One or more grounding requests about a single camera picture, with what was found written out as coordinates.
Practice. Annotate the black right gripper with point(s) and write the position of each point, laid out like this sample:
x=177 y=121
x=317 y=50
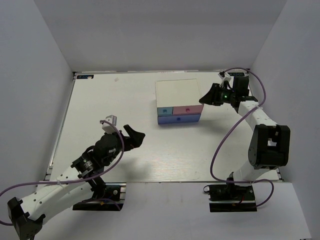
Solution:
x=212 y=97

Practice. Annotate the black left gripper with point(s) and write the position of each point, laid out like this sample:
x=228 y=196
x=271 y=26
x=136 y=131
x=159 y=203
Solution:
x=135 y=139

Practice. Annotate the white pastel drawer box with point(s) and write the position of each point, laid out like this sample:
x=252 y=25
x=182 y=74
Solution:
x=177 y=101

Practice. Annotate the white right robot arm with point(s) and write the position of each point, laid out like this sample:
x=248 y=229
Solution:
x=270 y=143

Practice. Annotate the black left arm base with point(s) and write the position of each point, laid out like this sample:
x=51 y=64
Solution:
x=112 y=201

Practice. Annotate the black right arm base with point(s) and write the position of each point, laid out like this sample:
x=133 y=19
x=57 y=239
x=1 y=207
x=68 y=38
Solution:
x=230 y=198

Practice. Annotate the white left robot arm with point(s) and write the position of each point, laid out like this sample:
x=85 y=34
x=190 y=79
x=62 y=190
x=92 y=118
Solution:
x=81 y=181

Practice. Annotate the right corner logo sticker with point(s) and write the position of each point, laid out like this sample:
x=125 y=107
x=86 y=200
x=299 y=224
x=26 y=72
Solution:
x=236 y=74

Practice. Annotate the corner logo sticker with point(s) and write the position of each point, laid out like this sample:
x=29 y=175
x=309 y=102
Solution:
x=236 y=74
x=85 y=76

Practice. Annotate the left corner logo sticker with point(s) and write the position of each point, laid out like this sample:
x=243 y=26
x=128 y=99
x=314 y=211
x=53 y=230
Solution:
x=85 y=76

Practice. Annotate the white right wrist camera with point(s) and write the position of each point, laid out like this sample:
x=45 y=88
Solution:
x=225 y=79

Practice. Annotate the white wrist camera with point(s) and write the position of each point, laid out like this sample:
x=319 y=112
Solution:
x=108 y=124
x=225 y=79

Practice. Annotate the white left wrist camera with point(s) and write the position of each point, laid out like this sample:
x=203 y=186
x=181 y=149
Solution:
x=108 y=124

